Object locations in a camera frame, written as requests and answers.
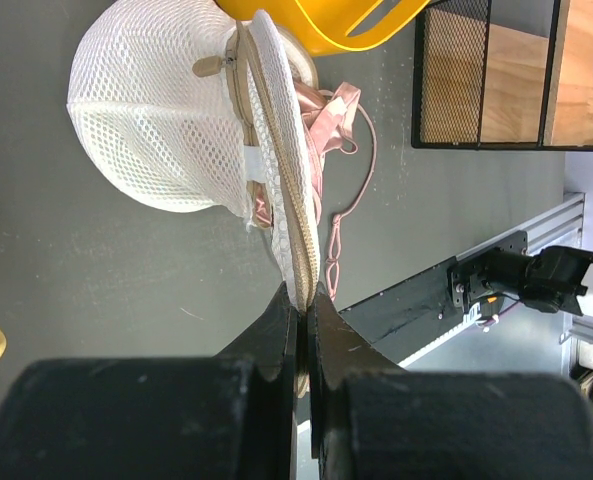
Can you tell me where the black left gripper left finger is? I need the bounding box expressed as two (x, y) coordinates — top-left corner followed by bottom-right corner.
(0, 288), (297, 479)

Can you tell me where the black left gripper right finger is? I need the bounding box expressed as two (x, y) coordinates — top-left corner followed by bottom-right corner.
(306, 291), (593, 479)

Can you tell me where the pink bra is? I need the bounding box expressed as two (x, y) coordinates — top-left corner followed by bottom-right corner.
(245, 81), (371, 311)

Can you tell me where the white mesh laundry bag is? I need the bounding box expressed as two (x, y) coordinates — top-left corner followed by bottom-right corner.
(65, 0), (329, 401)

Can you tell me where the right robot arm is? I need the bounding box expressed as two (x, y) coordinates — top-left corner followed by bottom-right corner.
(448, 245), (593, 318)

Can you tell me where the yellow plastic basket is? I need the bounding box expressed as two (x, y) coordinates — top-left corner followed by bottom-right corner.
(217, 0), (429, 57)

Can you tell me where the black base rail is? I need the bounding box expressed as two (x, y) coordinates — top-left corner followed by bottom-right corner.
(341, 230), (528, 366)

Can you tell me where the wooden wire-frame shelf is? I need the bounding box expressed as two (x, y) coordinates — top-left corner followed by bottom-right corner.
(411, 1), (593, 151)

